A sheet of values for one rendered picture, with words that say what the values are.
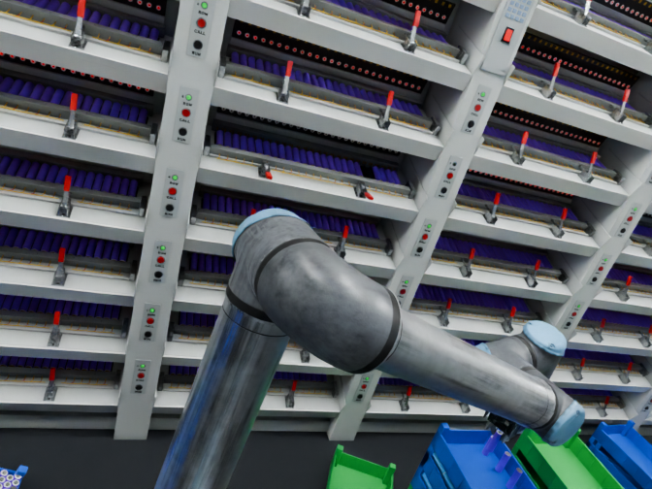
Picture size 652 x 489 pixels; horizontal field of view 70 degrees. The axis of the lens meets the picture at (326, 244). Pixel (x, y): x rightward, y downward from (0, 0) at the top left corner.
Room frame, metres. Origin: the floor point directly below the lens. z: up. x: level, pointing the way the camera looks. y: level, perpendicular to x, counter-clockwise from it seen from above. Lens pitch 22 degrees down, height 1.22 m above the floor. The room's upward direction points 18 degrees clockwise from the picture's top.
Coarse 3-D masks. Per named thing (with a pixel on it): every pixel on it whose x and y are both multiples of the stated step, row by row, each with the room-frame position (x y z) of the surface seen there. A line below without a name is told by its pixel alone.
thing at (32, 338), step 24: (0, 312) 0.96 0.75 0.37; (24, 312) 0.99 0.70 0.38; (48, 312) 1.02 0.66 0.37; (72, 312) 1.05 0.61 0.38; (96, 312) 1.08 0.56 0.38; (120, 312) 1.12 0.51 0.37; (0, 336) 0.93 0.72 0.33; (24, 336) 0.95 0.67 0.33; (48, 336) 0.98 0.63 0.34; (72, 336) 1.00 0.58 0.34; (96, 336) 1.03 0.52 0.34; (120, 336) 1.06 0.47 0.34; (96, 360) 1.00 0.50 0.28; (120, 360) 1.02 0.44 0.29
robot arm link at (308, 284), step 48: (288, 288) 0.47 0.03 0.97; (336, 288) 0.47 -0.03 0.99; (384, 288) 0.52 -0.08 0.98; (288, 336) 0.47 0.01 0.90; (336, 336) 0.45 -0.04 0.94; (384, 336) 0.46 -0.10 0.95; (432, 336) 0.54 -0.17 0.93; (432, 384) 0.54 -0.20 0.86; (480, 384) 0.58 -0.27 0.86; (528, 384) 0.66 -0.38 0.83
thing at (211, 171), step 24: (240, 120) 1.24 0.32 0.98; (336, 144) 1.35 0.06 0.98; (216, 168) 1.07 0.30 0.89; (240, 168) 1.11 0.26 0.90; (408, 168) 1.40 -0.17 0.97; (264, 192) 1.13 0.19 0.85; (288, 192) 1.14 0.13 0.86; (312, 192) 1.16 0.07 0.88; (336, 192) 1.19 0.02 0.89; (384, 216) 1.26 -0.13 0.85; (408, 216) 1.28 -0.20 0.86
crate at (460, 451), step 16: (448, 432) 1.06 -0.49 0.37; (464, 432) 1.08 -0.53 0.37; (480, 432) 1.10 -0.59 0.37; (448, 448) 0.99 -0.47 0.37; (464, 448) 1.07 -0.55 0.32; (480, 448) 1.09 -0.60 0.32; (496, 448) 1.09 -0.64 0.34; (448, 464) 0.97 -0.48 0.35; (464, 464) 1.01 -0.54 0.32; (480, 464) 1.03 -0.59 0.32; (496, 464) 1.05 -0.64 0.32; (512, 464) 1.03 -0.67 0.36; (464, 480) 0.90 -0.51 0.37; (480, 480) 0.97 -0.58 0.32; (496, 480) 0.98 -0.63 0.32; (528, 480) 0.97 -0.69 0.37
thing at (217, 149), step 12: (228, 156) 1.12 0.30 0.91; (240, 156) 1.13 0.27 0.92; (252, 156) 1.14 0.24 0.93; (264, 156) 1.16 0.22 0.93; (276, 168) 1.16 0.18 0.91; (288, 168) 1.18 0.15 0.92; (300, 168) 1.19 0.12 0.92; (312, 168) 1.20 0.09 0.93; (324, 168) 1.23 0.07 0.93; (324, 180) 1.20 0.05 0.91; (348, 180) 1.24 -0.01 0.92; (372, 180) 1.27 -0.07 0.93; (396, 192) 1.30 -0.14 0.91; (408, 192) 1.31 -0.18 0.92
